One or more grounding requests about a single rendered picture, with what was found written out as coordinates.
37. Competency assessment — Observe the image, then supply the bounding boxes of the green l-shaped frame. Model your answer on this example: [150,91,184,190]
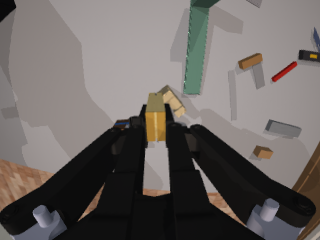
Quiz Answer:
[183,0,220,94]

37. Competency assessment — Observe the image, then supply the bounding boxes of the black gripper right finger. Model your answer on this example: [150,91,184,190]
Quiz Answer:
[165,103,316,240]

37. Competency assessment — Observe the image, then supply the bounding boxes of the black sliding bevel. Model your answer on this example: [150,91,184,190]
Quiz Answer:
[298,27,320,62]

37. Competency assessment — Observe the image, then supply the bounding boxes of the red rectangular bar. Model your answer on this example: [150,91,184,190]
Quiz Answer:
[271,61,297,82]

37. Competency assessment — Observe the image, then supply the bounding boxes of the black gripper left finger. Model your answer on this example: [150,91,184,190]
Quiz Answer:
[0,104,148,240]

